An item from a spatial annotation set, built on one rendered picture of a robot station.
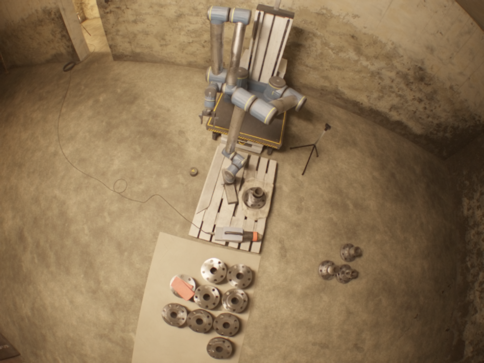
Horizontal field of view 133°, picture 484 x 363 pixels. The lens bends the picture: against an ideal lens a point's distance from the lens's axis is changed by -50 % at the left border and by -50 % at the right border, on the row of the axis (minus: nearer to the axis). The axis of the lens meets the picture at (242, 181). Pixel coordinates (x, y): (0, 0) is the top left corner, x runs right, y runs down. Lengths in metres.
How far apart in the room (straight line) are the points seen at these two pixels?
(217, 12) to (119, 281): 2.94
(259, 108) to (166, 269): 1.93
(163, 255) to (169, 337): 0.99
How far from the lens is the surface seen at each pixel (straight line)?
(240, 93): 1.65
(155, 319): 2.61
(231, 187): 2.38
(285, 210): 2.68
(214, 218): 2.35
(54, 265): 3.34
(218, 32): 2.05
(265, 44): 2.54
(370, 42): 3.56
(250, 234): 2.20
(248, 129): 2.68
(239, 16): 1.91
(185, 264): 2.45
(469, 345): 5.49
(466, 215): 5.64
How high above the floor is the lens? 2.43
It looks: 65 degrees down
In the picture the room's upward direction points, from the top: 17 degrees clockwise
